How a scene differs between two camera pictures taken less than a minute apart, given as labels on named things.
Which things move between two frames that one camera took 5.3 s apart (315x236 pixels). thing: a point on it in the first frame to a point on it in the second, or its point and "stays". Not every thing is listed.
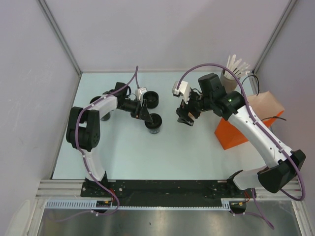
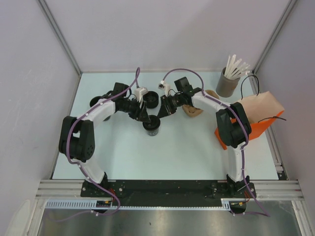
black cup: x=106 y=117 stays
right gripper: x=183 y=117 to x=166 y=109
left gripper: x=141 y=111 stays
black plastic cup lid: x=157 y=121 stays
